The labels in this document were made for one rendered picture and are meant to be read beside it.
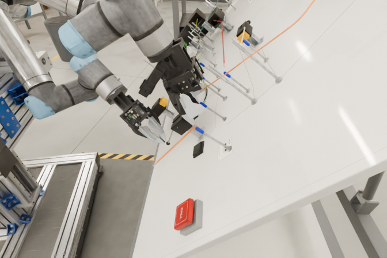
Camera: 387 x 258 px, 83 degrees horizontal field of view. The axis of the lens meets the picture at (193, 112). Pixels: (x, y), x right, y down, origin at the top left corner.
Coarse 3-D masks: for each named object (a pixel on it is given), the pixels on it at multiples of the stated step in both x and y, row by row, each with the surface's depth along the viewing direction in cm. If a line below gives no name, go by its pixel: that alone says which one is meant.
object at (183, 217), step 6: (180, 204) 48; (186, 204) 46; (192, 204) 46; (180, 210) 46; (186, 210) 45; (192, 210) 45; (180, 216) 45; (186, 216) 44; (192, 216) 44; (174, 222) 46; (180, 222) 44; (186, 222) 43; (174, 228) 45; (180, 228) 44
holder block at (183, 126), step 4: (176, 116) 64; (180, 116) 61; (176, 120) 62; (180, 120) 60; (184, 120) 60; (172, 124) 63; (176, 124) 61; (180, 124) 61; (184, 124) 61; (188, 124) 61; (172, 128) 63; (176, 128) 62; (180, 128) 62; (184, 128) 62; (188, 128) 62; (180, 132) 63; (184, 132) 63
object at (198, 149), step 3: (201, 141) 61; (198, 144) 62; (201, 144) 61; (195, 147) 62; (198, 147) 60; (201, 147) 60; (195, 150) 61; (198, 150) 60; (201, 150) 59; (195, 153) 60; (198, 153) 60; (201, 153) 59; (195, 156) 60
